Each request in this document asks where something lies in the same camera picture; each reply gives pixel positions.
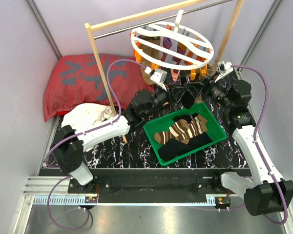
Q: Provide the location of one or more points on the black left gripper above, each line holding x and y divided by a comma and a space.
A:
175, 92

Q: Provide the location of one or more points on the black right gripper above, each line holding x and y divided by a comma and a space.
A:
198, 87

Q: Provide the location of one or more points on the black white-striped sock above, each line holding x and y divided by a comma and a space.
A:
187, 100

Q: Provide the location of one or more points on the white round clip hanger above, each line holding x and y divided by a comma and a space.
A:
147, 42

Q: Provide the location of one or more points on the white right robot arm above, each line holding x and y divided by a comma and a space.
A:
266, 191

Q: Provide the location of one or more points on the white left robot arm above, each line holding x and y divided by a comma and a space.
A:
68, 147

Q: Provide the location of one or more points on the orange hanging sock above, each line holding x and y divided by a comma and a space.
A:
181, 49

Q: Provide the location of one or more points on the purple hanging sock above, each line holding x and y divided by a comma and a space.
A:
167, 43

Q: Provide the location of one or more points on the green plastic tray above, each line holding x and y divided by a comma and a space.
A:
215, 131

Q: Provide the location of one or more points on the metal hanging rod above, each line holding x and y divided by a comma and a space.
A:
160, 19

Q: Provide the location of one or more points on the white crumpled cloth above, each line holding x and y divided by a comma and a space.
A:
86, 117

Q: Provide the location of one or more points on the red patterned pillow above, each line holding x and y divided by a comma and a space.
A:
76, 80

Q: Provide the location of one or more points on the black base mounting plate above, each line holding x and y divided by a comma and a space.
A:
151, 186

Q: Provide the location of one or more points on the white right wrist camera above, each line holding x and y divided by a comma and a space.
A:
223, 69

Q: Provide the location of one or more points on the wooden drying rack frame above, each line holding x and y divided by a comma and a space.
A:
91, 29

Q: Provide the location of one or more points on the aluminium rail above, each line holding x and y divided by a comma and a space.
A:
55, 191

